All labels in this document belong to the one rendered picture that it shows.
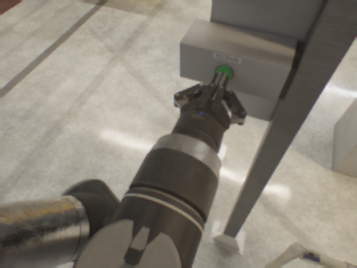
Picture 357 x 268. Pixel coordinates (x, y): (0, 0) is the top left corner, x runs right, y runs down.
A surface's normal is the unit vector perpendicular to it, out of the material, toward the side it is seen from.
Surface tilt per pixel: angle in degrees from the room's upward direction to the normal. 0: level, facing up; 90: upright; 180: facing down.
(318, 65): 90
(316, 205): 0
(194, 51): 90
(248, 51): 0
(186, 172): 20
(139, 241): 0
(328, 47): 90
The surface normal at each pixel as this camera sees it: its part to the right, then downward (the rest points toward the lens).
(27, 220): 0.67, -0.68
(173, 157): -0.14, -0.63
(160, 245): 0.07, -0.64
